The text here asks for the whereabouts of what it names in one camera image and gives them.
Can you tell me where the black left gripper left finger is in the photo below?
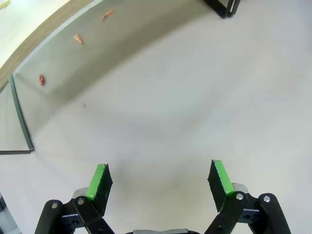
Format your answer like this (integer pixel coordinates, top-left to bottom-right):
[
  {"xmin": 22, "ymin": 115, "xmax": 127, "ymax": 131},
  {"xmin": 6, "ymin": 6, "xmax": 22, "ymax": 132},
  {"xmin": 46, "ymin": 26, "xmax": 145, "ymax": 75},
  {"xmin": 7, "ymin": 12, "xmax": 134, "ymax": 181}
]
[{"xmin": 34, "ymin": 163, "xmax": 117, "ymax": 234}]

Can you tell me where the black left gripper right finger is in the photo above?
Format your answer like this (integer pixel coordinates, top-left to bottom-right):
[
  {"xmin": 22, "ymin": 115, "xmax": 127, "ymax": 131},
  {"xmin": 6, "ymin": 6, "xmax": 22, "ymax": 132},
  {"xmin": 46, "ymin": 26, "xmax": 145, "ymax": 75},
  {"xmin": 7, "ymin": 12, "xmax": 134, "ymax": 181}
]
[{"xmin": 203, "ymin": 159, "xmax": 292, "ymax": 234}]

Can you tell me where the wooden shelf black metal frame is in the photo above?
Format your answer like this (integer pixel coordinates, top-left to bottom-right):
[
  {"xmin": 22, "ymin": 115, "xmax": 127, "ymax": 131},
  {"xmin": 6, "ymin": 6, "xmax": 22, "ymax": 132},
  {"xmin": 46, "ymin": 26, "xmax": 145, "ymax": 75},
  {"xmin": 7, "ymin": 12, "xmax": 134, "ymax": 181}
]
[
  {"xmin": 227, "ymin": 0, "xmax": 241, "ymax": 18},
  {"xmin": 0, "ymin": 0, "xmax": 230, "ymax": 156}
]

